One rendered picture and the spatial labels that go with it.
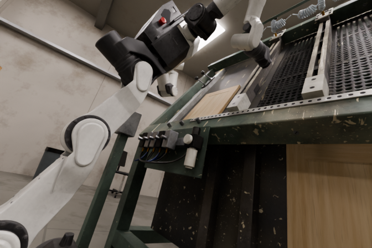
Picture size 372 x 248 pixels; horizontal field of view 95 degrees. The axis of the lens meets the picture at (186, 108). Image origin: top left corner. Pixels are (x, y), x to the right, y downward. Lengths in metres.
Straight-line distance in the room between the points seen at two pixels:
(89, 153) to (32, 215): 0.21
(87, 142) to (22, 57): 4.52
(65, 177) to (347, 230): 0.90
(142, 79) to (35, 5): 5.08
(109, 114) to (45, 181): 0.28
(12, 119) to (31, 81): 0.86
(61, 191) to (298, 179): 0.85
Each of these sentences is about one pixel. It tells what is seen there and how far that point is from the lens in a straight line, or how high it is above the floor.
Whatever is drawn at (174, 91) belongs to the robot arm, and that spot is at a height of 1.13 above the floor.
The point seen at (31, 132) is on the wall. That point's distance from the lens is 4.67.
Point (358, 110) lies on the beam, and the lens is 0.65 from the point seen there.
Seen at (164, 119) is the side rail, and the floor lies 0.99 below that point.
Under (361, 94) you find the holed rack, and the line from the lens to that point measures 0.70.
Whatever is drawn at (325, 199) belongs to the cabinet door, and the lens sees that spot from 0.84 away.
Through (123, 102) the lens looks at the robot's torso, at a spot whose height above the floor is 0.78.
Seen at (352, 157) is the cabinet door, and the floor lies 0.75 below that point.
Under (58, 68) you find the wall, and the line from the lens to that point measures 5.00.
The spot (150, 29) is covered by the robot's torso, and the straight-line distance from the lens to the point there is 0.91.
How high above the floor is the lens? 0.54
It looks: 23 degrees up
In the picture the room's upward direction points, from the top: 14 degrees clockwise
